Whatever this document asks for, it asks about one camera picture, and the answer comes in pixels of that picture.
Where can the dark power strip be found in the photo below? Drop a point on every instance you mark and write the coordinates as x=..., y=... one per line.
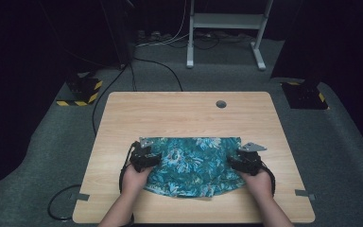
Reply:
x=152, y=35

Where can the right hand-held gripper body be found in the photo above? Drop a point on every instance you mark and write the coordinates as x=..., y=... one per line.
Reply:
x=249, y=159

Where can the grey tape strip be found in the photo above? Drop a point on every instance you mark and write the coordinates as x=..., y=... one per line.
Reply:
x=81, y=197
x=304, y=193

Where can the black yellow striped stand base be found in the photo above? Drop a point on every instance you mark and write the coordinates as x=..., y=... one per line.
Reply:
x=83, y=91

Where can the teal floral button shirt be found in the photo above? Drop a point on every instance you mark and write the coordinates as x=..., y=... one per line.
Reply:
x=192, y=167

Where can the white metal stand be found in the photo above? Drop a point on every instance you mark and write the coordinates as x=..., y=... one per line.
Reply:
x=227, y=21

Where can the person's right hand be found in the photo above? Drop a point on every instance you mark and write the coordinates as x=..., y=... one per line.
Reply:
x=258, y=184

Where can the person's left hand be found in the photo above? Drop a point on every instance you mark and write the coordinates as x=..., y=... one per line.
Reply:
x=135, y=181

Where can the black stand base yellow corners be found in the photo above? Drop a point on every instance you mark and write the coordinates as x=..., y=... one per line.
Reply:
x=304, y=96

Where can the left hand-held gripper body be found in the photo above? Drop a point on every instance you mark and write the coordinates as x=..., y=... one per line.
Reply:
x=141, y=156

